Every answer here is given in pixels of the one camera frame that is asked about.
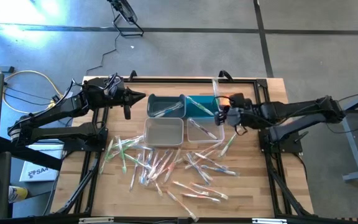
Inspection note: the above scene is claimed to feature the white bracket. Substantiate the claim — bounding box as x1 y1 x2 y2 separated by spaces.
251 218 288 224
78 217 115 224

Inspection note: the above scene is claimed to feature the black floor fan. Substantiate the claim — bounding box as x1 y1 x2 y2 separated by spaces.
106 0 145 38

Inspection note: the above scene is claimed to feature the teal plastic bin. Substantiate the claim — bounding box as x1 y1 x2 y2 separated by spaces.
185 95 221 118

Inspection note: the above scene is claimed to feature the yellow cable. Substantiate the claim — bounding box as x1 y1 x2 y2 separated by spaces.
2 70 67 114

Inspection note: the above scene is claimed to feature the yellow can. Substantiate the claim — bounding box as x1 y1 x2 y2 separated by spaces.
7 185 29 203

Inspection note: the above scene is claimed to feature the black diagonal bar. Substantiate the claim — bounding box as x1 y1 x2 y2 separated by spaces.
0 136 64 172

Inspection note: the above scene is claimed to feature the grey translucent plastic bin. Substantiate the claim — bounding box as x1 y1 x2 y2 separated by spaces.
143 117 185 147

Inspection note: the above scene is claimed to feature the orange toothbrush in clear wrapper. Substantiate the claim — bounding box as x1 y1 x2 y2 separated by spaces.
190 181 229 200
165 189 200 223
152 179 164 197
180 192 222 204
147 149 171 181
171 180 210 197
193 151 230 170
162 147 182 184
183 141 224 170

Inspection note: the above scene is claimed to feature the clear plastic bin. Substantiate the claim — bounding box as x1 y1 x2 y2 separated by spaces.
186 117 226 144

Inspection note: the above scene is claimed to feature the dark slate plastic bin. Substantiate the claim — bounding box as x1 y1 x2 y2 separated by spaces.
147 93 187 118

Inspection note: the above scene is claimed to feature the white printed box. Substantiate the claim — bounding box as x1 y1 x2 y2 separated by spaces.
19 144 65 183

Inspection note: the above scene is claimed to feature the black floor cable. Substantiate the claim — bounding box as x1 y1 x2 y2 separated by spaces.
64 30 120 94

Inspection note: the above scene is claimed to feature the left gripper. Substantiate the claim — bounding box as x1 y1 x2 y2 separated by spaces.
103 76 147 121

